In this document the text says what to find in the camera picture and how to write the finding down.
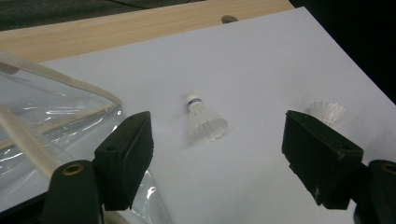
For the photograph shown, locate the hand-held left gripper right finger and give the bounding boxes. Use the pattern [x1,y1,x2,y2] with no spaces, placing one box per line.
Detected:
[281,110,368,210]

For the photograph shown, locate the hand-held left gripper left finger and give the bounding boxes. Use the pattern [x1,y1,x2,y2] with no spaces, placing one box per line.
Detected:
[92,111,154,211]

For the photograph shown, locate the white shuttlecock blue band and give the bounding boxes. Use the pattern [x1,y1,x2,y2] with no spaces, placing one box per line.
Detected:
[186,93,229,146]
[303,100,347,129]

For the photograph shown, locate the clear plastic bag beige trim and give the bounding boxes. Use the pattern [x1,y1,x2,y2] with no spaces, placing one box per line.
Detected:
[0,50,174,224]

